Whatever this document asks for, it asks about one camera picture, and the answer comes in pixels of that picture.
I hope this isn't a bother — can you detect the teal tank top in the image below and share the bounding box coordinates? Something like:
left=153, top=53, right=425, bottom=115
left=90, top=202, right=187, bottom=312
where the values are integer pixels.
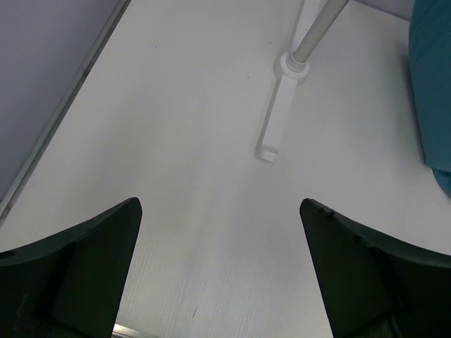
left=409, top=1, right=450, bottom=195

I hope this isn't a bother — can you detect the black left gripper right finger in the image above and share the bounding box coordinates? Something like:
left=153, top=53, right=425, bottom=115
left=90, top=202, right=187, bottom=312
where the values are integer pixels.
left=299, top=199, right=450, bottom=337

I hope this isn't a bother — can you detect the white clothes rack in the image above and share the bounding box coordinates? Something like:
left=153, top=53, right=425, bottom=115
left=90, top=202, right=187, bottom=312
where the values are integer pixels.
left=255, top=0, right=349, bottom=163

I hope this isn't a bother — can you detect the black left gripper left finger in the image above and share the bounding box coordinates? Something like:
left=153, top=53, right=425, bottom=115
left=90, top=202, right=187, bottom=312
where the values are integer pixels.
left=1, top=197, right=142, bottom=337

